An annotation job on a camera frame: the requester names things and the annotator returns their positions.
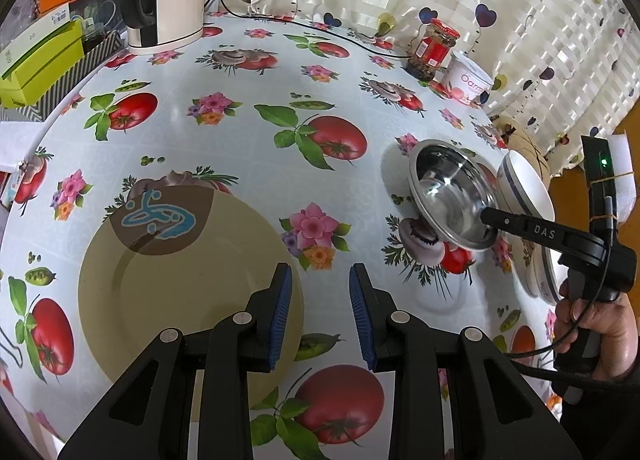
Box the person's right hand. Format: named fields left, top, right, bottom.
left=551, top=289, right=640, bottom=382

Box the glass jar with red lid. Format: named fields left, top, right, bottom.
left=405, top=17, right=461, bottom=82

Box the white board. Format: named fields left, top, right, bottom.
left=0, top=105, right=47, bottom=166

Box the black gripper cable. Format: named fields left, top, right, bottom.
left=504, top=340, right=640, bottom=391

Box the beige plate with brown patch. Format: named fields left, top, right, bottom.
left=77, top=189, right=305, bottom=398

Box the lime green box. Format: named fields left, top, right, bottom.
left=0, top=22, right=87, bottom=109

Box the black and white striped box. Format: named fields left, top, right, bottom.
left=30, top=30, right=124, bottom=122

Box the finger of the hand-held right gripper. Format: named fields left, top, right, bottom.
left=479, top=206, right=572, bottom=254

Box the person's right forearm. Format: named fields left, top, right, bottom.
left=560, top=371, right=640, bottom=441

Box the white yogurt cup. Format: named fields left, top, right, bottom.
left=446, top=51, right=493, bottom=106

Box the white bowl with blue stripe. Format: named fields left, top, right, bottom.
left=495, top=150, right=556, bottom=241
left=525, top=239, right=566, bottom=305

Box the stainless steel bowl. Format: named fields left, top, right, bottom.
left=407, top=140, right=501, bottom=251

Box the pale green flat box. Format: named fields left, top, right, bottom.
left=0, top=2, right=71, bottom=77

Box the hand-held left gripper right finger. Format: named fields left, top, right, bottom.
left=348, top=262, right=583, bottom=460

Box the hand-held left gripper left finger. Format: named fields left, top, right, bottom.
left=57, top=262, right=293, bottom=460

